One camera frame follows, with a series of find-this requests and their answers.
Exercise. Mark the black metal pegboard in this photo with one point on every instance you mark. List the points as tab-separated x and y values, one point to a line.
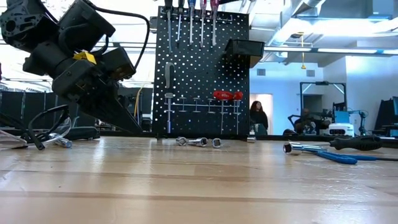
199	77

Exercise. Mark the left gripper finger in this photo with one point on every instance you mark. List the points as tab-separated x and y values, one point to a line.
105	109

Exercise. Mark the wide black screen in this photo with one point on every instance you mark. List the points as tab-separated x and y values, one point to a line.
15	105

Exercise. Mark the grey metal wrench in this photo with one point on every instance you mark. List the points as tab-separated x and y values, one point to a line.
169	74

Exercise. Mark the black frame safety glasses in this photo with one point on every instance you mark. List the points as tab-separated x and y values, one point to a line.
35	138

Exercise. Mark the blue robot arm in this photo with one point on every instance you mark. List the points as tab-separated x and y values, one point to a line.
363	119

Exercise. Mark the small silver bit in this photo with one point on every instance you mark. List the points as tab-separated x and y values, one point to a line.
251	139

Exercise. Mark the person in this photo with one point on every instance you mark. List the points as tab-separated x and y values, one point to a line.
258	118
304	123

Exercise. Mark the small black screwdriver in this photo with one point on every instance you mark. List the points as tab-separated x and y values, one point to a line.
357	143

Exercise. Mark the small red clear screwdriver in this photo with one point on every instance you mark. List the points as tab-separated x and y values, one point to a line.
203	28

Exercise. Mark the black plastic bin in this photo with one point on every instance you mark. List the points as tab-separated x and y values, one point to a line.
245	48

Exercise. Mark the long silver socket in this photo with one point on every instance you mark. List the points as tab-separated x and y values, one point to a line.
199	142
217	143
292	148
182	141

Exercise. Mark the black monitor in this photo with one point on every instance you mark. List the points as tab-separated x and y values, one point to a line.
387	118
146	102

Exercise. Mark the silver ventilation duct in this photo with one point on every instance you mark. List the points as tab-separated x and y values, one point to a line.
308	7

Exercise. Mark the yellow ceiling pendant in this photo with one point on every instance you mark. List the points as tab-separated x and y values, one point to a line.
303	66

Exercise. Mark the white box device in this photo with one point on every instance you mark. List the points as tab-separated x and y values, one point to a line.
341	129

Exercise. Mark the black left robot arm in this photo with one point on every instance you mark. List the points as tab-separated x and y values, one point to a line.
31	18

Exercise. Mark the black rig frame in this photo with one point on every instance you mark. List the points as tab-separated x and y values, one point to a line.
323	83

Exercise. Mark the black aluminium frame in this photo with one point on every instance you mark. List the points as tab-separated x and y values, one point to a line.
273	137

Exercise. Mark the blue box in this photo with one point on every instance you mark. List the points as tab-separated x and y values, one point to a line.
342	117

